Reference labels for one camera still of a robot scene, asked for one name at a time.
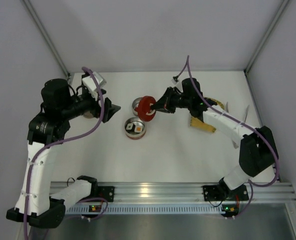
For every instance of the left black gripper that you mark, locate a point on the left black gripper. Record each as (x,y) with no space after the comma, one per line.
(105,110)

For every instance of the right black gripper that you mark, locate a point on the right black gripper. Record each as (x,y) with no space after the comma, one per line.
(170,100)

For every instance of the red round lid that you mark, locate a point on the red round lid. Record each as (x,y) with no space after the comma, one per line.
(150,101)

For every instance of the orange topped sushi roll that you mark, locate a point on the orange topped sushi roll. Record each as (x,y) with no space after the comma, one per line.
(138,129)

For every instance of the metal serving tongs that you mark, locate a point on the metal serving tongs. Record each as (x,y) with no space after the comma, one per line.
(243,113)

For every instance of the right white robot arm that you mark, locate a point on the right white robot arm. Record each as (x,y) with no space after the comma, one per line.
(257,149)

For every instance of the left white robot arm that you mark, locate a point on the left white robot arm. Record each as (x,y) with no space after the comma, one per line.
(46,134)

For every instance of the beige round lid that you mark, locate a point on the beige round lid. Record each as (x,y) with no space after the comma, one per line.
(88,115)

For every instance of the far metal round tin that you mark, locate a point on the far metal round tin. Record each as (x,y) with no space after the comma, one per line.
(136,106)

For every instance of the metal round tin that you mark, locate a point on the metal round tin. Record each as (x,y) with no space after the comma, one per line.
(136,106)
(131,134)

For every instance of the near metal round tin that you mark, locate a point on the near metal round tin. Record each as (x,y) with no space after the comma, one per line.
(131,134)

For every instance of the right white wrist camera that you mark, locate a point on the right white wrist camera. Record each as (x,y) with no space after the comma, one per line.
(175,80)

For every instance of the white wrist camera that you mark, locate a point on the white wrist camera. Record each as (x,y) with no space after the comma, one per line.
(175,80)
(90,84)

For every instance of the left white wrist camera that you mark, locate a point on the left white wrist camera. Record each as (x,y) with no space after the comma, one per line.
(90,84)

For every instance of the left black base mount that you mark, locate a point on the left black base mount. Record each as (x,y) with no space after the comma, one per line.
(105,192)

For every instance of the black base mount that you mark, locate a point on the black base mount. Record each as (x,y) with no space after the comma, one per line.
(105,192)
(215,192)

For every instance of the aluminium mounting rail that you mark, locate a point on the aluminium mounting rail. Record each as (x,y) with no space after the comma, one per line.
(190,193)

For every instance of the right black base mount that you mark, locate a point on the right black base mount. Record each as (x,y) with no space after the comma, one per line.
(215,192)

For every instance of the slotted cable duct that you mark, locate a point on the slotted cable duct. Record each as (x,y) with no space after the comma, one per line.
(146,209)

